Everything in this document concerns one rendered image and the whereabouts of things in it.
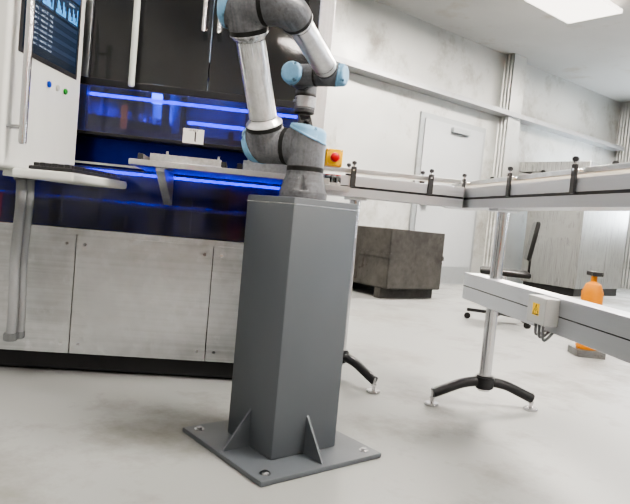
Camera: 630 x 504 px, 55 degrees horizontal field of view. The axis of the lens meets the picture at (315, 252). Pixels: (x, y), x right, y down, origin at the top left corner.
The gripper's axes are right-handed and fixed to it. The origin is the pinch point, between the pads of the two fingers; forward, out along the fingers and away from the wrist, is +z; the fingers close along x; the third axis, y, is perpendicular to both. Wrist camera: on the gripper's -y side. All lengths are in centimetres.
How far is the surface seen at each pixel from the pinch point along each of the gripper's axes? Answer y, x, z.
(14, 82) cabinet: -13, 93, -15
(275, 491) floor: -60, 5, 92
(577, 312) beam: -45, -84, 40
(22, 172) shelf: -19, 87, 12
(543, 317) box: -35, -79, 43
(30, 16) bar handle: -17, 88, -35
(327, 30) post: 39, -10, -60
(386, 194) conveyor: 50, -45, 5
